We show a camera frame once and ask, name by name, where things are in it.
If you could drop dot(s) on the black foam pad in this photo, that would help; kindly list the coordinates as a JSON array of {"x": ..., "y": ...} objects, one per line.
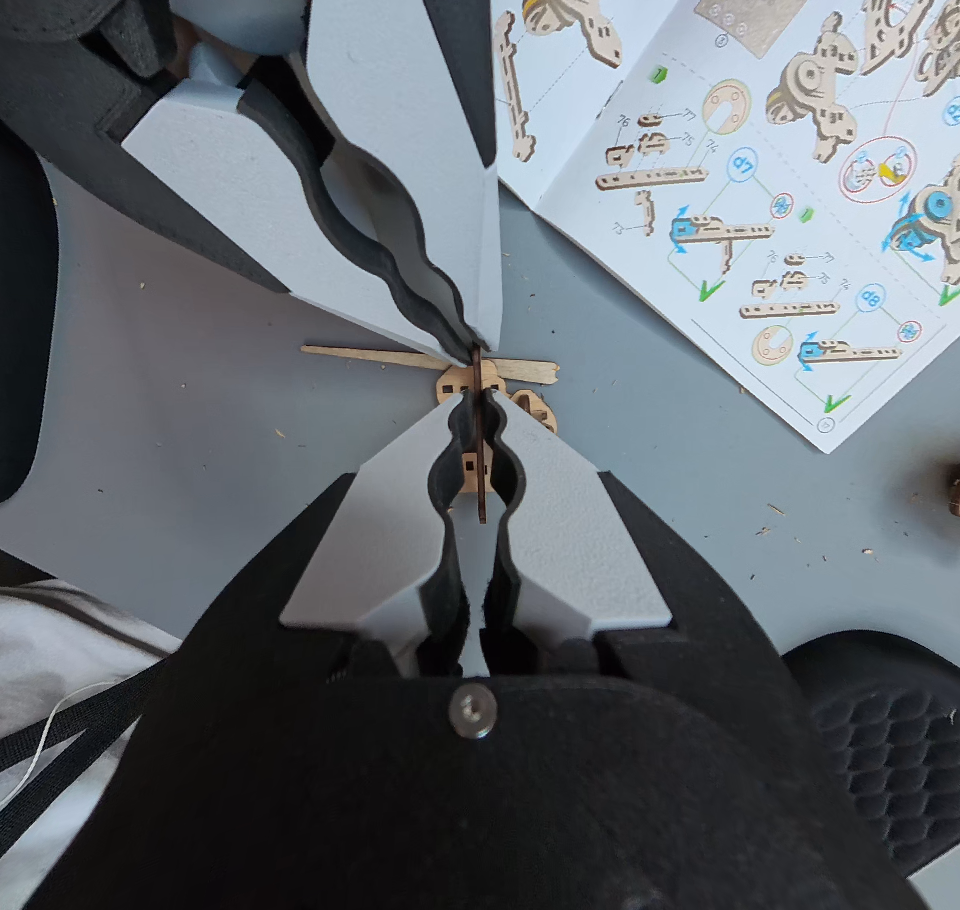
[{"x": 22, "y": 325}]

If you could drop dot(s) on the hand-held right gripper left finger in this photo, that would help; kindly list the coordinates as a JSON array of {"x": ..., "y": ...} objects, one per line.
[{"x": 360, "y": 550}]

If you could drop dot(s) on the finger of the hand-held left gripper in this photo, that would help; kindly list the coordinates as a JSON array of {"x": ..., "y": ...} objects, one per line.
[
  {"x": 390, "y": 63},
  {"x": 225, "y": 175}
]

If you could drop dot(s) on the black mesh chair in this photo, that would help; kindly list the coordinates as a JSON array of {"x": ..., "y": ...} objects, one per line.
[{"x": 885, "y": 737}]

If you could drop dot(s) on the wooden plate with wheel assembly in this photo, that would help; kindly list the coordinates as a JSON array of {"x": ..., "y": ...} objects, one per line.
[{"x": 454, "y": 376}]

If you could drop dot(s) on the person's white shirt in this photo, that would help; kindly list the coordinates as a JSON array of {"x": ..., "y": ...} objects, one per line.
[{"x": 45, "y": 647}]

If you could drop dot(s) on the flat wooden stick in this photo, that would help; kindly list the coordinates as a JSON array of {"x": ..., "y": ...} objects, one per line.
[{"x": 360, "y": 355}]

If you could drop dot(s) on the printed assembly instruction booklet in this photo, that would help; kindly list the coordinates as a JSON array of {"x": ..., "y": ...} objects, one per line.
[{"x": 675, "y": 138}]

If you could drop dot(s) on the assembled wooden model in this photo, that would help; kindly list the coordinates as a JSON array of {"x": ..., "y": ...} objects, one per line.
[{"x": 955, "y": 486}]

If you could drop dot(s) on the thin dark wooden strip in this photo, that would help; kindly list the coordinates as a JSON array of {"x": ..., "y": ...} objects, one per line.
[{"x": 481, "y": 509}]

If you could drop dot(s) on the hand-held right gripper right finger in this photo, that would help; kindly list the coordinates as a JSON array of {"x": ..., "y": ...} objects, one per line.
[{"x": 577, "y": 550}]

